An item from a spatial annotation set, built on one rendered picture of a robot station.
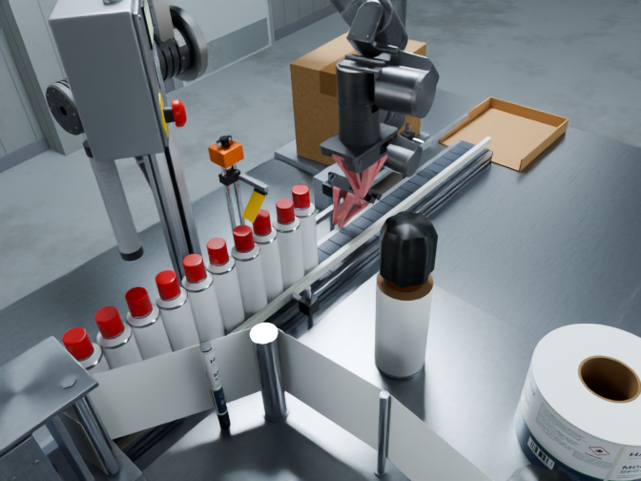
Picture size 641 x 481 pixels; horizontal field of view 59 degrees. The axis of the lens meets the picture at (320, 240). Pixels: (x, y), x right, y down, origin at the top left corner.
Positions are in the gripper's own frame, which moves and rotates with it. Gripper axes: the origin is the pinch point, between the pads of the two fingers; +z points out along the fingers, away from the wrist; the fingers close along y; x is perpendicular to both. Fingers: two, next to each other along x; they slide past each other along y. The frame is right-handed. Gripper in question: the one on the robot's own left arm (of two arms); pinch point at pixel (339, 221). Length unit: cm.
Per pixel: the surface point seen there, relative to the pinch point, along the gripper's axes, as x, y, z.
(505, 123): 67, -3, -49
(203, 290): -33.1, 3.1, 18.9
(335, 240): 5.1, -1.9, 4.2
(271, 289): -14.7, 2.1, 16.9
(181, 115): -51, 2, -5
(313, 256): -7.1, 2.5, 8.2
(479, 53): 304, -142, -161
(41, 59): 58, -256, -8
